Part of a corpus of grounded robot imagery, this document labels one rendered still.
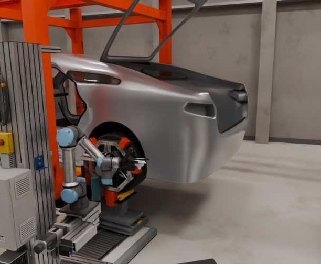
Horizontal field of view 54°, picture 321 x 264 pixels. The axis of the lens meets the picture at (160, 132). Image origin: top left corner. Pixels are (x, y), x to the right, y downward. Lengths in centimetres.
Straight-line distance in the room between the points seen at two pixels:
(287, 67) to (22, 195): 691
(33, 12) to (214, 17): 574
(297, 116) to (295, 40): 175
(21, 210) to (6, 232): 15
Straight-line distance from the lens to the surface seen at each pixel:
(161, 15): 533
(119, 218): 364
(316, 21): 819
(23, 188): 219
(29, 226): 230
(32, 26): 324
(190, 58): 837
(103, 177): 224
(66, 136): 221
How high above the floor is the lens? 187
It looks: 12 degrees down
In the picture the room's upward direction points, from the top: 1 degrees counter-clockwise
